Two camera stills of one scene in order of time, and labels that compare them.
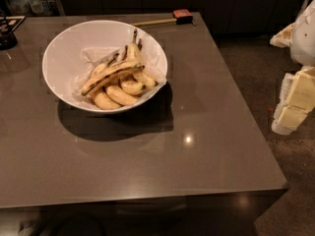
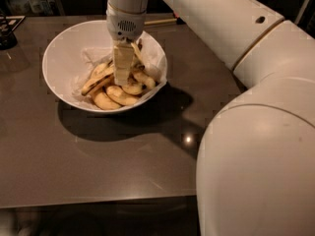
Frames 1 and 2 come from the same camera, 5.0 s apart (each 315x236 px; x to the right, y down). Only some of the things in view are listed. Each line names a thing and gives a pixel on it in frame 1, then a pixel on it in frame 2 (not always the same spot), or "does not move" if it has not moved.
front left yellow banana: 104,102 does not move
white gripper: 304,39 to 125,26
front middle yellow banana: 121,96 does not move
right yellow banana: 146,81 does not move
